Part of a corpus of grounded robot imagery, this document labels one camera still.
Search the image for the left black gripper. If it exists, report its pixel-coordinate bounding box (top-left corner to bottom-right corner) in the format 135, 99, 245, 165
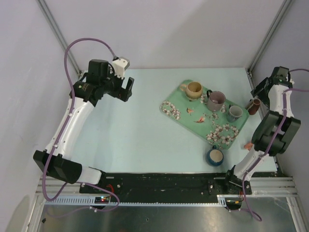
100, 66, 134, 102

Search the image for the brown mug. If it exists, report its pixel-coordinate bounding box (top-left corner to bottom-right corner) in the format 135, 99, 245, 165
245, 99, 261, 115

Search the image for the small grey mug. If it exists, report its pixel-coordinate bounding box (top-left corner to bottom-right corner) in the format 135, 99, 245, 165
226, 105, 243, 122

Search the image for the mauve mug black handle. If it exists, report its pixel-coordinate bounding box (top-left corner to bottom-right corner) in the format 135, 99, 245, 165
206, 89, 226, 112

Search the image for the beige round mug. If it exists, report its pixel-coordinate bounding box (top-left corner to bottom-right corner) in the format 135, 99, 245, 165
180, 82, 203, 101

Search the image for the blue striped mug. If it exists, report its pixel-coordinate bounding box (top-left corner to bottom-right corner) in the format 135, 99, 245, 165
206, 145, 224, 166

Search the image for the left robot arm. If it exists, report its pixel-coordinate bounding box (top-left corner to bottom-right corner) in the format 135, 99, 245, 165
33, 57, 134, 193

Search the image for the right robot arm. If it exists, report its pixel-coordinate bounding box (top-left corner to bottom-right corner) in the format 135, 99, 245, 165
223, 66, 301, 194

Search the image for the green floral tray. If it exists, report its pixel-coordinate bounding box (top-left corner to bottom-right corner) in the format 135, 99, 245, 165
160, 79, 249, 150

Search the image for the small circuit board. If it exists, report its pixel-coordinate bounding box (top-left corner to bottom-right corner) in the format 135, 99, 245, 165
95, 196, 110, 204

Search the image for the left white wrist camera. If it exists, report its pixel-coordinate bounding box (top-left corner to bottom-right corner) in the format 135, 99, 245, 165
112, 57, 130, 79

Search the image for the right aluminium frame post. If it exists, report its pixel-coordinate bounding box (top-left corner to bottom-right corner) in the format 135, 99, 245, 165
247, 0, 295, 73

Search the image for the aluminium frame post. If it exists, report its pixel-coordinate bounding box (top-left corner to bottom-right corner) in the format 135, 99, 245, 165
247, 0, 295, 73
36, 0, 81, 75

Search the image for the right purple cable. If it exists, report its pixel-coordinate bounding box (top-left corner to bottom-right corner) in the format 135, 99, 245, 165
241, 68, 309, 222

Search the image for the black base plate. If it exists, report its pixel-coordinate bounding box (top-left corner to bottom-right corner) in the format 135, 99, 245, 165
79, 172, 253, 203

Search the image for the white cable duct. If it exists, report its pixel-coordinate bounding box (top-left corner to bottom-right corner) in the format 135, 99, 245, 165
45, 195, 243, 207

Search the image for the left aluminium frame post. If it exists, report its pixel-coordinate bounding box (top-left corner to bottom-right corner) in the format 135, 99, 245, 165
36, 0, 81, 75

